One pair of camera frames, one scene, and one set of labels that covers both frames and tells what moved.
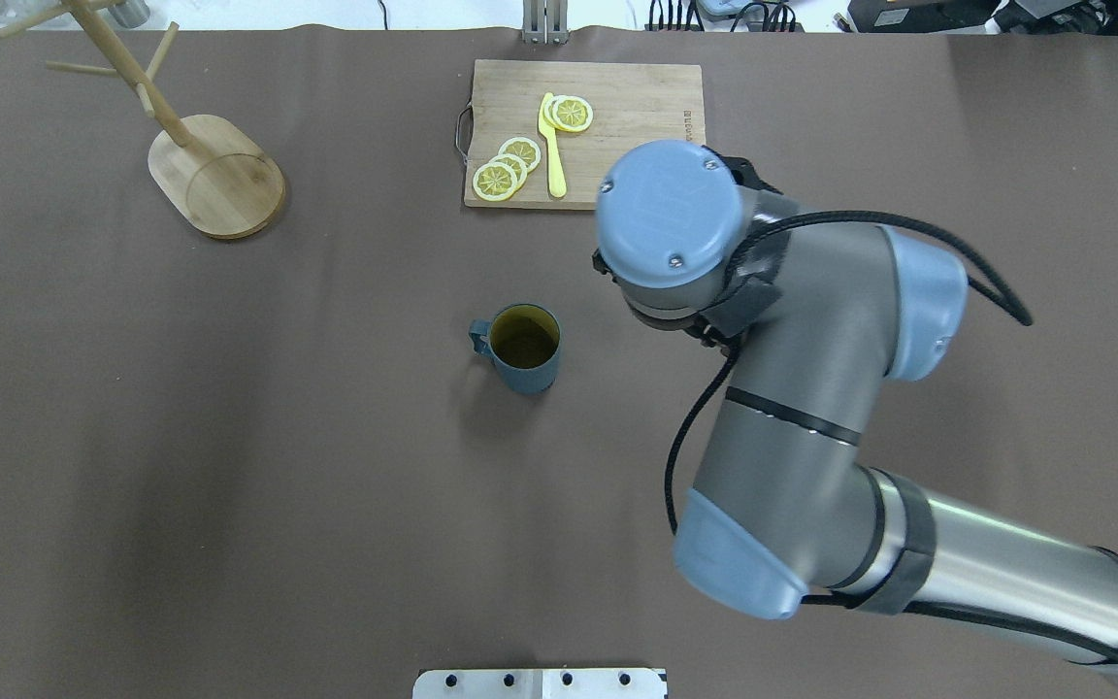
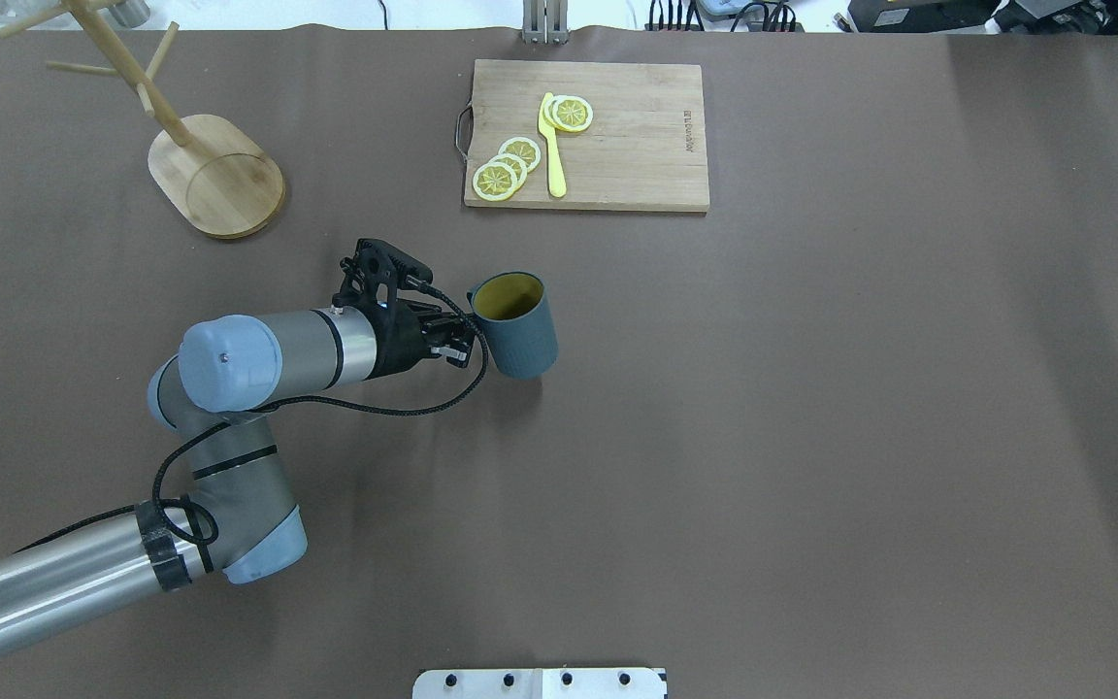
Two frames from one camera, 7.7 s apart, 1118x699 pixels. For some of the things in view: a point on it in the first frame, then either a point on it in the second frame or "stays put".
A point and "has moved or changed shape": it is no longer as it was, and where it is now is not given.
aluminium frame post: x=545 y=21 stays put
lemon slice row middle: x=515 y=163 stays put
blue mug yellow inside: x=523 y=343 has moved or changed shape
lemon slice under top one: x=548 y=111 stays put
